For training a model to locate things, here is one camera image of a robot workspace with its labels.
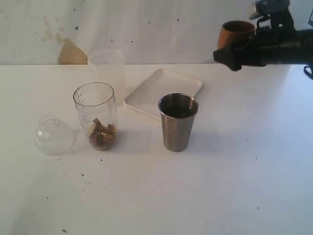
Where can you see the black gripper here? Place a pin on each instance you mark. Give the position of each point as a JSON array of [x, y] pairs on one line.
[[276, 42]]

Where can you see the round brown wooden cup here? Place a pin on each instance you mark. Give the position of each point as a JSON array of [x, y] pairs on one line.
[[235, 31]]

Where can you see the stainless steel cup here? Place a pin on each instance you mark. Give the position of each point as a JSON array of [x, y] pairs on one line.
[[177, 117]]

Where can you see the clear plastic shaker cup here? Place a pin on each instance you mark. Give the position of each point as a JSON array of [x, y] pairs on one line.
[[95, 100]]

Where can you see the brown wooden blocks and coins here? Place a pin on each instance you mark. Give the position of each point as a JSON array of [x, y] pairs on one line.
[[102, 137]]

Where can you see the clear domed shaker lid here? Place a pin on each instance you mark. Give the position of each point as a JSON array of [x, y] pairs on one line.
[[53, 136]]

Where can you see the white rectangular tray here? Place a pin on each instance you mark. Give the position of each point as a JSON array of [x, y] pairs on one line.
[[146, 96]]

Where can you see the translucent white plastic container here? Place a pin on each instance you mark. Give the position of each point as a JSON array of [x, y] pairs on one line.
[[108, 67]]

